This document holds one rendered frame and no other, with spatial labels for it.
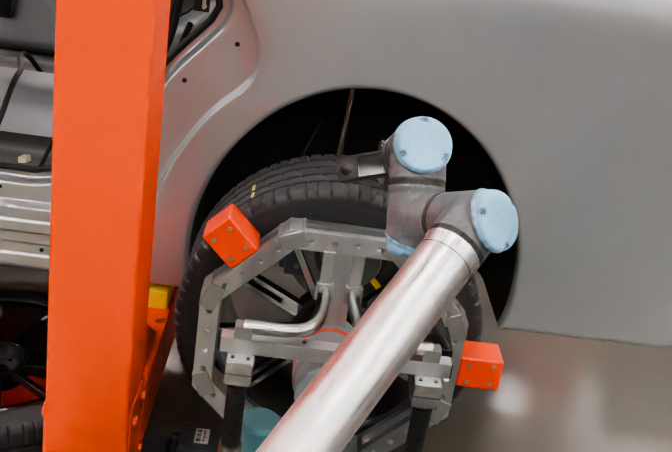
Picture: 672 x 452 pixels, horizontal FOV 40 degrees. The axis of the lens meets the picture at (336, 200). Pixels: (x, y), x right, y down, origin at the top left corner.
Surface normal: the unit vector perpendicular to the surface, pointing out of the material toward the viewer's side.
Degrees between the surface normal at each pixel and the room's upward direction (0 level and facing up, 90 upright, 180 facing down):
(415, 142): 57
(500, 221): 62
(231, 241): 90
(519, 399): 0
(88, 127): 90
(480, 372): 90
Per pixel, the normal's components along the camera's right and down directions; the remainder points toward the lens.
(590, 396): 0.15, -0.91
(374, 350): 0.15, -0.46
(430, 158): 0.10, -0.18
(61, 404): 0.00, 0.38
